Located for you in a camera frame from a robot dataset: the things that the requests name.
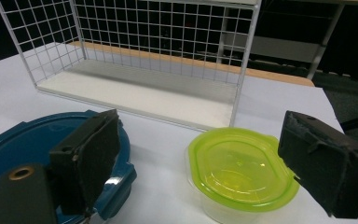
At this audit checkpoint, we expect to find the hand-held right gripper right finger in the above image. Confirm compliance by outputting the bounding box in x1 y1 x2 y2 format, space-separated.
278 110 358 219

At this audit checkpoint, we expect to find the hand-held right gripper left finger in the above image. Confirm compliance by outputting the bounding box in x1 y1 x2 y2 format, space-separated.
48 108 121 217

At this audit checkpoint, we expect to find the blue-lidded glass container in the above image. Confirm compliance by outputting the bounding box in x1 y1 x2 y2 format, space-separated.
0 109 138 224

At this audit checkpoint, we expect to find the white wire shelf rack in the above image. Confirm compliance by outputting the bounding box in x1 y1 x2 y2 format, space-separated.
0 0 263 133

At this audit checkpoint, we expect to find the green-lidded plastic container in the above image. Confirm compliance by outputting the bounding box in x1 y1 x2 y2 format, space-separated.
185 126 301 224

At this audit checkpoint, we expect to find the white table cover sheet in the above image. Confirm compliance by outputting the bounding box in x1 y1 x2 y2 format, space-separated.
0 54 358 224

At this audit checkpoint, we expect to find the wooden table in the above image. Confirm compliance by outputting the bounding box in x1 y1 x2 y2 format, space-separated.
68 40 315 88

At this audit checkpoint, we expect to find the white metal desk frame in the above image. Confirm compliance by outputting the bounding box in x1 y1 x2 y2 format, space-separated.
220 0 358 80

